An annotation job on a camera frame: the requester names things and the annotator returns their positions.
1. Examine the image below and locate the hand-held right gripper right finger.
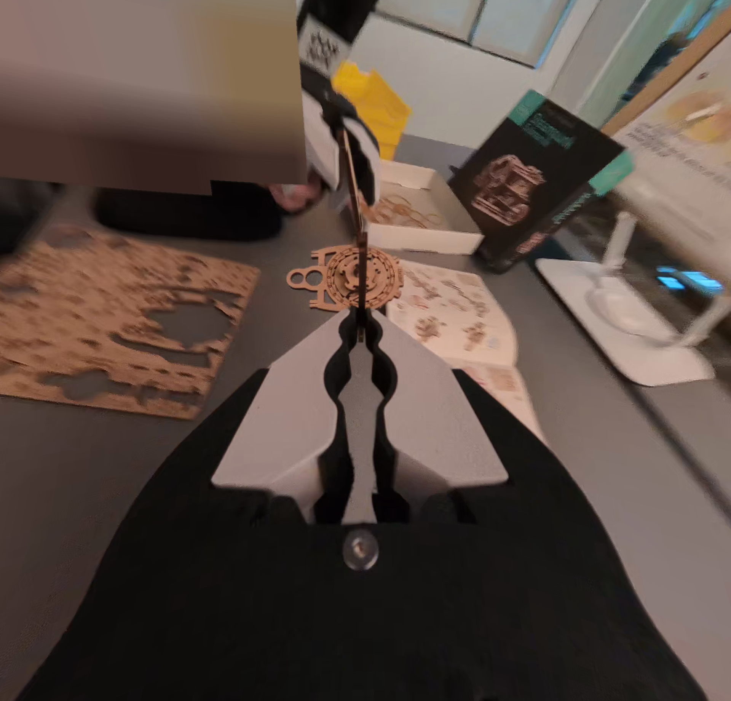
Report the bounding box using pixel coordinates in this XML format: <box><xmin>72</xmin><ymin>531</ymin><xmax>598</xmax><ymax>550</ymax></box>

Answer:
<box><xmin>363</xmin><ymin>307</ymin><xmax>509</xmax><ymax>525</ymax></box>

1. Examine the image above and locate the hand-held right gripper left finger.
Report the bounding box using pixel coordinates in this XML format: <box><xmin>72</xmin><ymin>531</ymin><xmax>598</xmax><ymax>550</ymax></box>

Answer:
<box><xmin>211</xmin><ymin>307</ymin><xmax>361</xmax><ymax>525</ymax></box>

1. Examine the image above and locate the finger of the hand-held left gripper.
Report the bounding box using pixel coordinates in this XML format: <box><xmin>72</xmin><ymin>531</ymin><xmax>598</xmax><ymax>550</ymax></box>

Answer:
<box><xmin>342</xmin><ymin>96</ymin><xmax>383</xmax><ymax>208</ymax></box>
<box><xmin>302</xmin><ymin>91</ymin><xmax>345</xmax><ymax>194</ymax></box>

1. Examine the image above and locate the model assembly booklet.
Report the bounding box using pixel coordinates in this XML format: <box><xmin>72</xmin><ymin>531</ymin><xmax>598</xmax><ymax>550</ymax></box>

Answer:
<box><xmin>384</xmin><ymin>260</ymin><xmax>550</xmax><ymax>446</ymax></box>

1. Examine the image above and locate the black model kit box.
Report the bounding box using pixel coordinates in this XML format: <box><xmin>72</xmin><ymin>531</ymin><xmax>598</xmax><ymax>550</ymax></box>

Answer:
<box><xmin>447</xmin><ymin>88</ymin><xmax>636</xmax><ymax>274</ymax></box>

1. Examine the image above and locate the punched-out wooden parts sheet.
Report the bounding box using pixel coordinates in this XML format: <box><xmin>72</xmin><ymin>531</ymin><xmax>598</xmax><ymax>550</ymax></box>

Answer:
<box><xmin>0</xmin><ymin>226</ymin><xmax>262</xmax><ymax>421</ymax></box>

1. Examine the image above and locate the person's left hand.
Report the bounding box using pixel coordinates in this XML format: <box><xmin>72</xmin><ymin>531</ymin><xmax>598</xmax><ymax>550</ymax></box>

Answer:
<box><xmin>267</xmin><ymin>176</ymin><xmax>327</xmax><ymax>215</ymax></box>

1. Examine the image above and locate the yellow plastic bin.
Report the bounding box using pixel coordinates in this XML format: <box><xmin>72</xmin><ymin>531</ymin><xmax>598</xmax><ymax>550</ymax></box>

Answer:
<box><xmin>331</xmin><ymin>61</ymin><xmax>413</xmax><ymax>162</ymax></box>

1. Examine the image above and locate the pile of rubber bands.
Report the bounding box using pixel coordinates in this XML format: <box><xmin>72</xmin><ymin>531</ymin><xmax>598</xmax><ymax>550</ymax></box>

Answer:
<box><xmin>368</xmin><ymin>191</ymin><xmax>445</xmax><ymax>229</ymax></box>

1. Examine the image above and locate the white cardboard box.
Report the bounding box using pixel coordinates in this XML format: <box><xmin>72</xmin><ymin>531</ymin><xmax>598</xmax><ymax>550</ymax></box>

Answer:
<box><xmin>342</xmin><ymin>160</ymin><xmax>487</xmax><ymax>256</ymax></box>

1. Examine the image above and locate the wooden gear assembly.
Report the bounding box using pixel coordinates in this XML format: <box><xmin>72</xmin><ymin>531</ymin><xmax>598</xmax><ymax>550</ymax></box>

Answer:
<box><xmin>286</xmin><ymin>244</ymin><xmax>407</xmax><ymax>314</ymax></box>

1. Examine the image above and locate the black foam wrist rest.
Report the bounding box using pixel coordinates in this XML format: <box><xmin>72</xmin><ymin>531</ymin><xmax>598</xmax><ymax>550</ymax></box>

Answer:
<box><xmin>93</xmin><ymin>182</ymin><xmax>284</xmax><ymax>242</ymax></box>

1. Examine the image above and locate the white desk stand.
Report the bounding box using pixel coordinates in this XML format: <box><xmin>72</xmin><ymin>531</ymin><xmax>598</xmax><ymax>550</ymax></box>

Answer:
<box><xmin>536</xmin><ymin>210</ymin><xmax>731</xmax><ymax>389</ymax></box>

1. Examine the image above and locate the window with white frame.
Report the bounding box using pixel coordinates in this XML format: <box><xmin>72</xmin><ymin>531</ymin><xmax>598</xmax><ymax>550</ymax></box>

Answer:
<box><xmin>374</xmin><ymin>0</ymin><xmax>606</xmax><ymax>70</ymax></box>

